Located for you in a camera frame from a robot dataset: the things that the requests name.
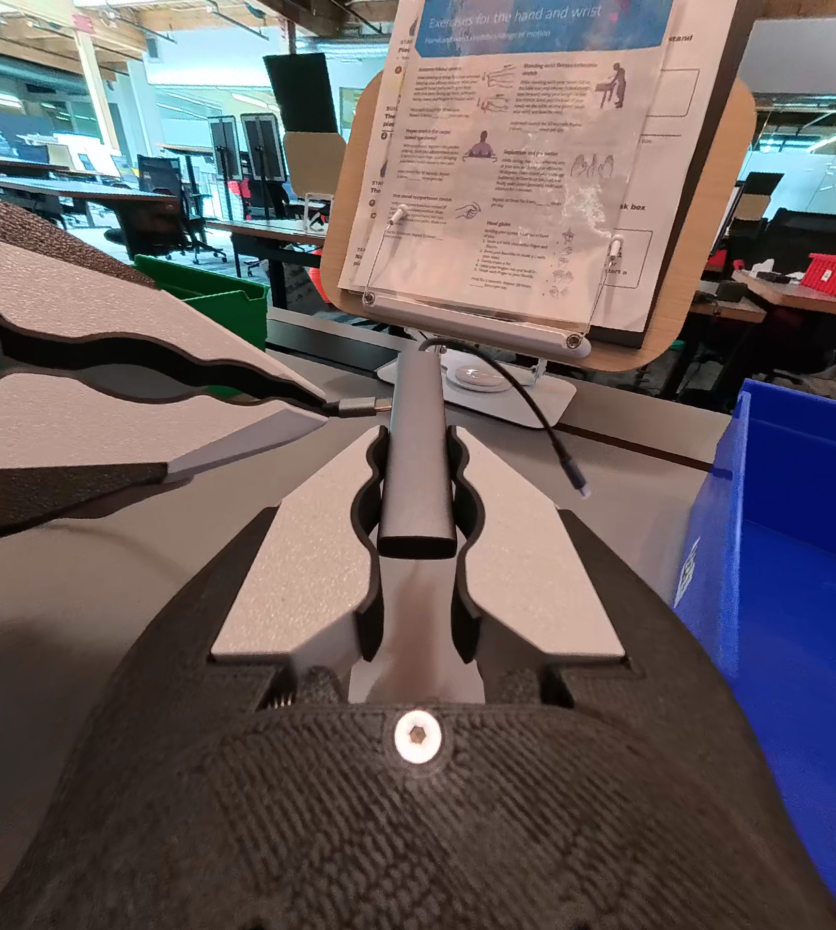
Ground blue plastic bin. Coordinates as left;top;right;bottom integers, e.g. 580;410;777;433
672;378;836;930

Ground long wooden desk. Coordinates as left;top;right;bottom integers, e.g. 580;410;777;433
0;170;179;263

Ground black monitor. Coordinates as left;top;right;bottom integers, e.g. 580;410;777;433
240;112;288;179
209;115;239;179

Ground green plastic bin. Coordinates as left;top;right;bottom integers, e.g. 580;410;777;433
133;254;271;401

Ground black square panel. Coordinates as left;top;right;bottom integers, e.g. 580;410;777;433
263;52;339;135

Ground grey USB hub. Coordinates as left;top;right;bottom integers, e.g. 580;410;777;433
376;347;460;560

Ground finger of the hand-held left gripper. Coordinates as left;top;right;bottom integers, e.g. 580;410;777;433
0;232;329;408
0;367;329;484

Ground small wooden document stand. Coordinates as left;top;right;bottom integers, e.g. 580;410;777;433
283;131;348;222

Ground braided grey USB-C cable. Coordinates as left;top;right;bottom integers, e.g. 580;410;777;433
325;396;395;420

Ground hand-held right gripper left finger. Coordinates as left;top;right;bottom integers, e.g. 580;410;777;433
211;426;390;666

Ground white desk with black legs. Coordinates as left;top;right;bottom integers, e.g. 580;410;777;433
211;218;328;310

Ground white instruction sheet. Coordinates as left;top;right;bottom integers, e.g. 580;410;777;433
338;0;739;335

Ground black desk cable cover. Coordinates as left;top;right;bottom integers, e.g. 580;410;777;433
265;320;419;380

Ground wooden desk with black legs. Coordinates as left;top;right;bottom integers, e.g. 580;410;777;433
687;270;836;404

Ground black hub cable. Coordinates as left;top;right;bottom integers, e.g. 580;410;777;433
417;336;589;501

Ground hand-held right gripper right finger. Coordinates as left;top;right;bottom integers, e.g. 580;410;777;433
447;426;627;666

